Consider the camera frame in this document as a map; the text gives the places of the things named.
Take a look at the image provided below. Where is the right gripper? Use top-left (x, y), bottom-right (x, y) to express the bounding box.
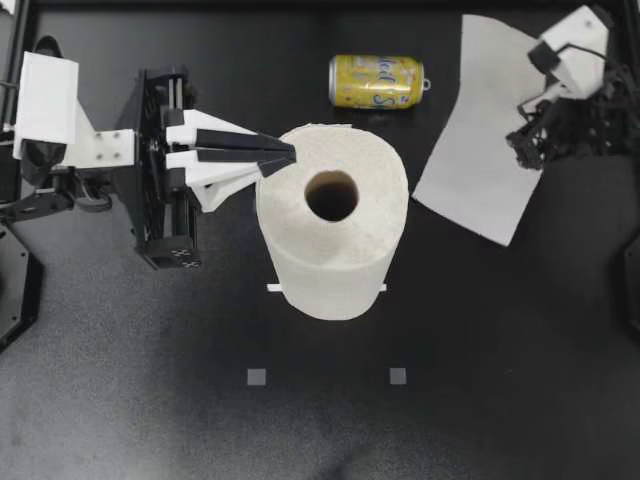
top-left (505, 62), bottom-right (634, 170)

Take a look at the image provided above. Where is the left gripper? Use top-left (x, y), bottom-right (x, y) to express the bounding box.
top-left (115, 66), bottom-right (300, 272)

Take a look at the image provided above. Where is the white paper towel sheet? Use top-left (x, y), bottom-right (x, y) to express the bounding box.
top-left (410, 13), bottom-right (551, 247)

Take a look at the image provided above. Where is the white paper towel roll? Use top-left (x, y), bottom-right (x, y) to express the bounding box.
top-left (254, 122), bottom-right (412, 322)

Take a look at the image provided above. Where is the yellow drink can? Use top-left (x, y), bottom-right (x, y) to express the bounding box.
top-left (328, 53), bottom-right (433, 111)

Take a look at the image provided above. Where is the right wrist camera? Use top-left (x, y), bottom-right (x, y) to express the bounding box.
top-left (528, 5), bottom-right (612, 99)

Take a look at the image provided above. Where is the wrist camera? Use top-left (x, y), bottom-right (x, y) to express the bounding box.
top-left (528, 5), bottom-right (612, 99)
top-left (10, 49), bottom-right (137, 170)

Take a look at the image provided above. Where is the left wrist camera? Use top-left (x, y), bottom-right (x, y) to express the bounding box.
top-left (10, 49), bottom-right (137, 170)

